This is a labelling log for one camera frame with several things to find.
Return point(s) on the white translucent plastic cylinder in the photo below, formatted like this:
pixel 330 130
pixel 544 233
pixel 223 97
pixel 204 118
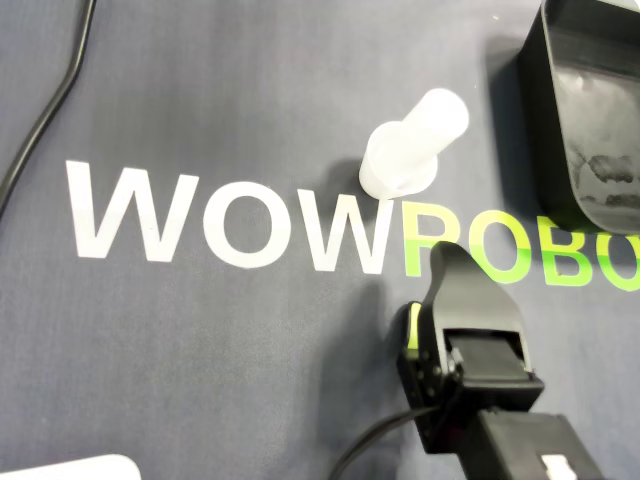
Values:
pixel 435 125

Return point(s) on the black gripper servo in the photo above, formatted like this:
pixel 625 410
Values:
pixel 490 360

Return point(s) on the white desk lamp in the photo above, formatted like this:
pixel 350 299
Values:
pixel 75 469

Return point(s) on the black plastic tray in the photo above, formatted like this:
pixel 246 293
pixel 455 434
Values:
pixel 590 110

